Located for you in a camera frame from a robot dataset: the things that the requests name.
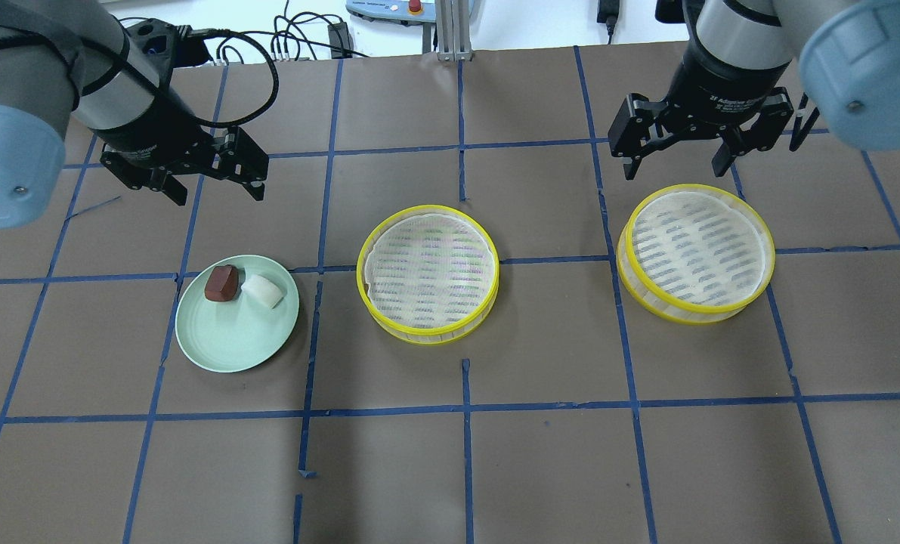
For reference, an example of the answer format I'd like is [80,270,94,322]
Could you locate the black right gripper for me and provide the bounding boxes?
[608,45,794,181]

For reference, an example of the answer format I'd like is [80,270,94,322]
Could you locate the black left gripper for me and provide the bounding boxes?
[101,114,270,206]

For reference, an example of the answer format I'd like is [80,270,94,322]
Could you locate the yellow steamer tray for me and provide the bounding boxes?
[617,184,777,325]
[355,206,501,345]

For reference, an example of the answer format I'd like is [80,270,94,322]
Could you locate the white bun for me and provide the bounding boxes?
[241,274,284,310]

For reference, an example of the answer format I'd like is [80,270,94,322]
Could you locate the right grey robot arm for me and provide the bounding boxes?
[608,1,900,179]

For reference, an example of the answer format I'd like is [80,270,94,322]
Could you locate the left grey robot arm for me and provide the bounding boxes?
[0,1,280,230]

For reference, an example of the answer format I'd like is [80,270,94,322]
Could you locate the brown bun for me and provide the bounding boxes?
[203,264,240,303]

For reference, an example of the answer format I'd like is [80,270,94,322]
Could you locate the black power adapter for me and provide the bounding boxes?
[595,0,621,42]

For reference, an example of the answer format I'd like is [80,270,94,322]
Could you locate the light green round plate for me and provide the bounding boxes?
[175,255,300,374]

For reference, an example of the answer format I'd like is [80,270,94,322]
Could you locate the teach pendant tablet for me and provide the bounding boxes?
[345,1,436,26]

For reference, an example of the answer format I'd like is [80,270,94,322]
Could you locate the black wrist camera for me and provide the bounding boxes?
[125,18,212,69]

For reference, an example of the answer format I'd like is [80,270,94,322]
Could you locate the black cable bundle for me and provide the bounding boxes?
[215,0,371,65]

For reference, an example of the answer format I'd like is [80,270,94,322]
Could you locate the aluminium frame post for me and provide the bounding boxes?
[435,0,474,62]

